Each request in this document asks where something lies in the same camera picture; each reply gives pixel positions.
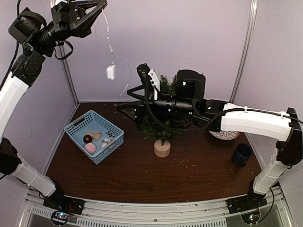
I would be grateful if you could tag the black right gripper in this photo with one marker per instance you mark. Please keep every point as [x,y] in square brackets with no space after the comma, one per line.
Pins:
[138,106]

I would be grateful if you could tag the dark berry sprig ornament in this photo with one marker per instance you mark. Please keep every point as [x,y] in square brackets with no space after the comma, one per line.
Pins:
[110,134]

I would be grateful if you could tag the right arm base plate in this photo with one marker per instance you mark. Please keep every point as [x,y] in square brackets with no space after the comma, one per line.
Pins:
[247,202]

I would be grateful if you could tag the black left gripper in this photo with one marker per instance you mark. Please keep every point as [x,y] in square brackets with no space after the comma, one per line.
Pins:
[65,15]

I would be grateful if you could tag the white fluffy ornament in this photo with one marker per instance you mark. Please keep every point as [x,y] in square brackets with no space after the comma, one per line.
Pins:
[105,142]

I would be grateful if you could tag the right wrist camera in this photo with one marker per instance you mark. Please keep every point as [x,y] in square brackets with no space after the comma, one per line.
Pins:
[150,80]

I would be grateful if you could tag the floral patterned ceramic plate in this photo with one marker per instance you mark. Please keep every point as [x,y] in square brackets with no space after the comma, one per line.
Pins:
[225,135]

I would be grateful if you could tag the white battery box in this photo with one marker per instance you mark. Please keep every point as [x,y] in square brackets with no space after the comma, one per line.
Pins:
[111,72]

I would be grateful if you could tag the light blue plastic basket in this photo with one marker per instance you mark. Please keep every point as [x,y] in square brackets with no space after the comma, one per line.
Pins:
[93,121]

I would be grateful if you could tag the right aluminium frame post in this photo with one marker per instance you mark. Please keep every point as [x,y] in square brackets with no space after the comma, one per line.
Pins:
[246,47]

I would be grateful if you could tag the left aluminium frame post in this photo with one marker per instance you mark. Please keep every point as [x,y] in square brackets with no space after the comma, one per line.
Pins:
[66,70]

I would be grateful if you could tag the dark blue mug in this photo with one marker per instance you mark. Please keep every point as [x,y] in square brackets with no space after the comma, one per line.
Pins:
[241,155]

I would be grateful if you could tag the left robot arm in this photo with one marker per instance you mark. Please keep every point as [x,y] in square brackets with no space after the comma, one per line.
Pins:
[39,39]

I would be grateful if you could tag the aluminium front rail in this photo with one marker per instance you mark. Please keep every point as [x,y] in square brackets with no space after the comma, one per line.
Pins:
[210,213]

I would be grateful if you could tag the dark red bauble ornament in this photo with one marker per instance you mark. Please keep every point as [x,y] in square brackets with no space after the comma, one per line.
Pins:
[87,139]

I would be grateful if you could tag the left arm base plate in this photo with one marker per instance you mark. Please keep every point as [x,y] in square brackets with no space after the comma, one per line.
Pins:
[63,203]

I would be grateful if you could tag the pink pompom ornament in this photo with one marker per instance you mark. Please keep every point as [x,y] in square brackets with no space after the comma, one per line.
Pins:
[90,148]

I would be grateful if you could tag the small green christmas tree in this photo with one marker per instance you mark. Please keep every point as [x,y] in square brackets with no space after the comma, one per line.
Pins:
[175,112]

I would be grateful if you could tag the beige fabric bow ornament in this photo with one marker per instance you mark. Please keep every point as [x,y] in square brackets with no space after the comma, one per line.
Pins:
[96,135]

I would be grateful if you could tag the round wooden tree base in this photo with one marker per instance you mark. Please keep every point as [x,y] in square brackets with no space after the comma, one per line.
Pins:
[162,150]

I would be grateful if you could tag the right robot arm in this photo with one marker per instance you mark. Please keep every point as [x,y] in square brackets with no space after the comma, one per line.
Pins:
[216,115]

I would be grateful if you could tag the aluminium frame post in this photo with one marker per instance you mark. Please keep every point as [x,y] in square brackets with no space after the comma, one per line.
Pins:
[66,70]
[246,47]

